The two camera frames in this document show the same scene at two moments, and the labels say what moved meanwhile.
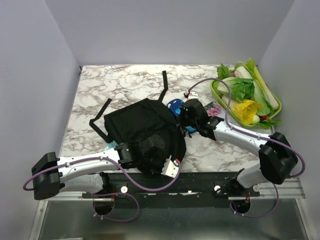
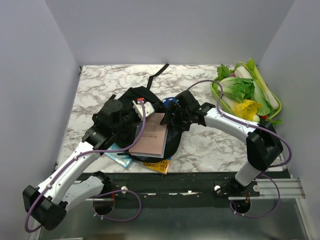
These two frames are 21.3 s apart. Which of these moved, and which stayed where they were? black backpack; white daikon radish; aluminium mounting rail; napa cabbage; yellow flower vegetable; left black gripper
Moved: left black gripper; black backpack
Stayed: napa cabbage; yellow flower vegetable; aluminium mounting rail; white daikon radish
